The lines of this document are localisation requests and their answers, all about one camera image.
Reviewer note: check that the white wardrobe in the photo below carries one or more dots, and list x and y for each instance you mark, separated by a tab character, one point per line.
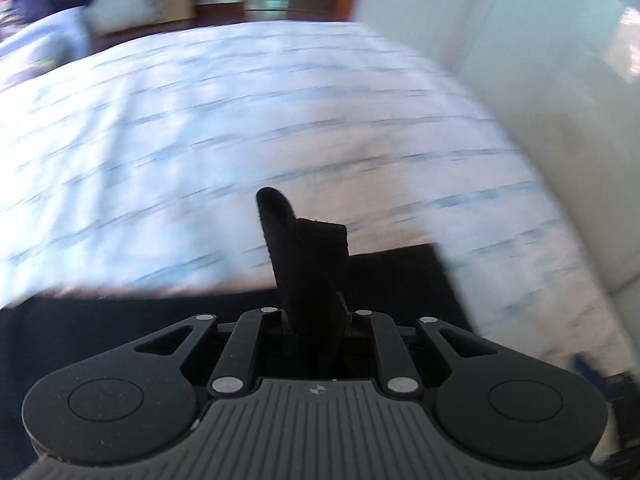
525	60

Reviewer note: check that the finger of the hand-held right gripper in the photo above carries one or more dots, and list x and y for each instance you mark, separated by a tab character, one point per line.
582	364

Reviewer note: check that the navy puffer jacket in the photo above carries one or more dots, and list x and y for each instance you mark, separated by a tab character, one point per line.
40	5

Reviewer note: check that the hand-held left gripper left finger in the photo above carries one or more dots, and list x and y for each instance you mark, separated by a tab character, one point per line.
250	340

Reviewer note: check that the black pants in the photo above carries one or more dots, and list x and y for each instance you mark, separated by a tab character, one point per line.
310	270

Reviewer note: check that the bed with printed white sheet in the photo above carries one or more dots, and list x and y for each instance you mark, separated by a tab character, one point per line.
250	110

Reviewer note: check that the cardboard box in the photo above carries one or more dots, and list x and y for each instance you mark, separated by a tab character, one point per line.
175	7

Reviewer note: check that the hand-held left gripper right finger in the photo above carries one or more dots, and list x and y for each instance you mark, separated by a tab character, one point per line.
385	345

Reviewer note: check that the light blue blanket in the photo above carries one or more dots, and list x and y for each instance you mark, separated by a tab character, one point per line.
45	45

